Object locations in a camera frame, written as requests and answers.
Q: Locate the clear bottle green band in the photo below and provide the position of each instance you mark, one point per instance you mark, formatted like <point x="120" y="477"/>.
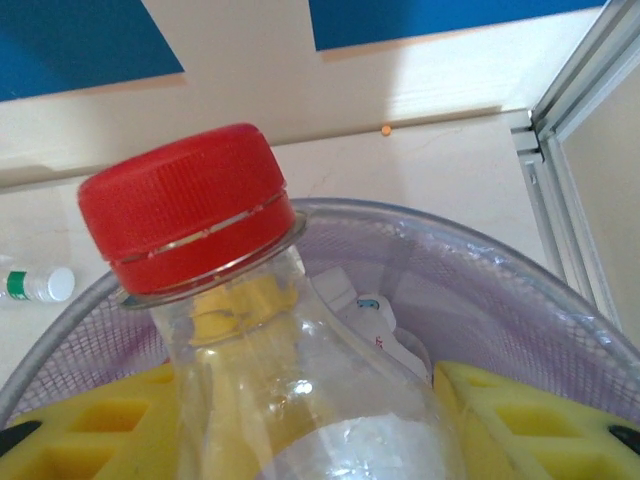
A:
<point x="45" y="285"/>

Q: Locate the aluminium frame post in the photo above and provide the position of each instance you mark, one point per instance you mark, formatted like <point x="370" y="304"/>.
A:
<point x="575" y="65"/>

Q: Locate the purple mesh bin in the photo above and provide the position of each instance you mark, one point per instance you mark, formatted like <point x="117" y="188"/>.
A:
<point x="500" y="310"/>

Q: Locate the clear bottle white label red cap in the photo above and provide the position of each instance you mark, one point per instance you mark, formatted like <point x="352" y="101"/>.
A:
<point x="190" y="200"/>

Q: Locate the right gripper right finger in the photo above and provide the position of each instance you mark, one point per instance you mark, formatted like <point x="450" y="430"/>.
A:
<point x="540" y="435"/>

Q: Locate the aluminium side rail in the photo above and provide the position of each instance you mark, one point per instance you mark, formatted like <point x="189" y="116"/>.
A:
<point x="555" y="210"/>

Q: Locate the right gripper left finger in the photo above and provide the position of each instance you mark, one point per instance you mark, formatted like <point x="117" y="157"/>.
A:
<point x="75" y="440"/>

